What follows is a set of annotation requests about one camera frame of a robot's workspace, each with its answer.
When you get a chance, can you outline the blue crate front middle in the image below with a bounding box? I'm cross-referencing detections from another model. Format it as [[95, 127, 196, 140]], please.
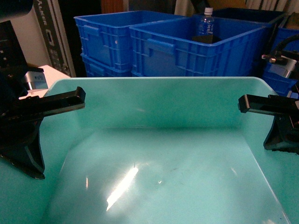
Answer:
[[130, 17, 268, 77]]

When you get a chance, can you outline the blue crate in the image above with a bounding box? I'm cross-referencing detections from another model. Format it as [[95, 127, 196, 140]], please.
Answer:
[[130, 17, 268, 77], [74, 10, 180, 77], [212, 7, 286, 26]]

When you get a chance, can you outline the turquoise plastic bin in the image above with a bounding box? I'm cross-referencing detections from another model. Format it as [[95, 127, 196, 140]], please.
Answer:
[[0, 77, 299, 224]]

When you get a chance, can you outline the blue crate rear left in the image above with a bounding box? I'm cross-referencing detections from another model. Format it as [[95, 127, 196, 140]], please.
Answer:
[[74, 10, 180, 77]]

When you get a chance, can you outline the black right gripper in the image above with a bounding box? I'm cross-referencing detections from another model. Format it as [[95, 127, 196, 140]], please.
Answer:
[[238, 81, 299, 154]]

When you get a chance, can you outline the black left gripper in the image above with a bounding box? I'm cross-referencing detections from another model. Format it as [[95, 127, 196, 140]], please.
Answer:
[[0, 70, 86, 180]]

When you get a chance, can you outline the clear water bottle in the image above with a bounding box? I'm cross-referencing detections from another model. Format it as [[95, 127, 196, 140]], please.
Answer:
[[198, 7, 214, 35]]

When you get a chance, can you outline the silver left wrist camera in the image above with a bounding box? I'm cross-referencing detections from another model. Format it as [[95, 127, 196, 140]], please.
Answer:
[[22, 67, 48, 91]]

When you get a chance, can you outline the blue crate rear right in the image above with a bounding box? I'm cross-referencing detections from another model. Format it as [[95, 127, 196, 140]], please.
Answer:
[[212, 7, 286, 26]]

